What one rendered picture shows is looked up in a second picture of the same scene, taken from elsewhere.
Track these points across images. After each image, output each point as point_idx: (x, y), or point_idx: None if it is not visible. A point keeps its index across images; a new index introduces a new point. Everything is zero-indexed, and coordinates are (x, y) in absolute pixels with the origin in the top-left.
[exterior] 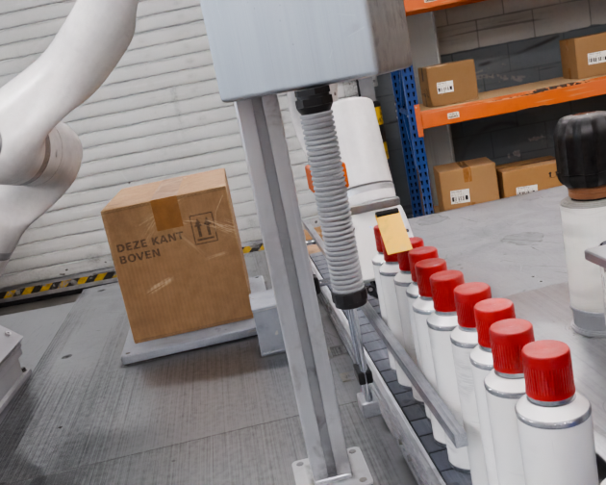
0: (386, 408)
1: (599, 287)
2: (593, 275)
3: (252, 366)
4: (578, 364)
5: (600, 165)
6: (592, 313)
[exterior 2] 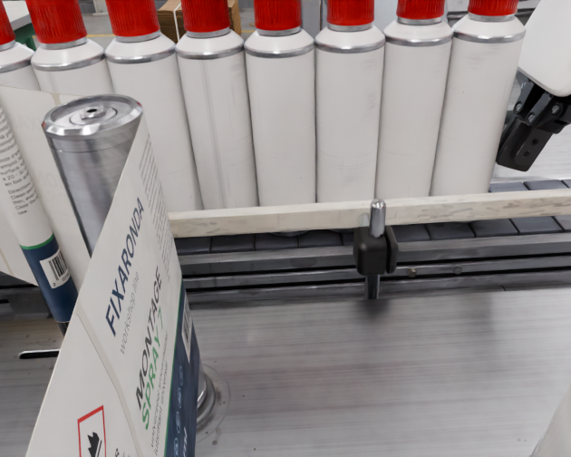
0: None
1: (556, 417)
2: None
3: None
4: (378, 392)
5: None
6: (538, 441)
